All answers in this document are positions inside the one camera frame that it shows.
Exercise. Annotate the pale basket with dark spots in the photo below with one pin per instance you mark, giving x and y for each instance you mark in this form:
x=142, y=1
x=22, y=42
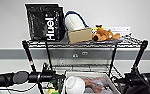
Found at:
x=107, y=80

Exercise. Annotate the white round object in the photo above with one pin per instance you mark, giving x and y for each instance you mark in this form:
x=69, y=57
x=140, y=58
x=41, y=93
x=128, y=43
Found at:
x=75, y=85

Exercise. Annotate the magazine with face print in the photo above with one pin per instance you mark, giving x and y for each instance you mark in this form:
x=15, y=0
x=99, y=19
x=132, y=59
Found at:
x=95, y=84

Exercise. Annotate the flat white box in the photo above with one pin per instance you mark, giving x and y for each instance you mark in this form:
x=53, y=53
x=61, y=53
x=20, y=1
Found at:
x=124, y=31

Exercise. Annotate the small cardboard box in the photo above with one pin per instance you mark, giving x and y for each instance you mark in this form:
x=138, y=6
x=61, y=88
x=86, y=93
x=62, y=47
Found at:
x=79, y=36

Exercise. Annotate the orange plush toy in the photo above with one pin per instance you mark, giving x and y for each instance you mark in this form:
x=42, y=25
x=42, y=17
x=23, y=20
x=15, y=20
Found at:
x=103, y=34

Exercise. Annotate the black Huel bag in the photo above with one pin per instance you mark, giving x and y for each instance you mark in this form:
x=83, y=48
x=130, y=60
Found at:
x=42, y=21

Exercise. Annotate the wall sockets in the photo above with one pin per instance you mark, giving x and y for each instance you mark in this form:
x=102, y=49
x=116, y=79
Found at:
x=80, y=54

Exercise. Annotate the long grey wall band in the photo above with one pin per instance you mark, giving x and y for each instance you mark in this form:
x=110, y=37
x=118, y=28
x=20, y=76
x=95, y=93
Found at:
x=11, y=54

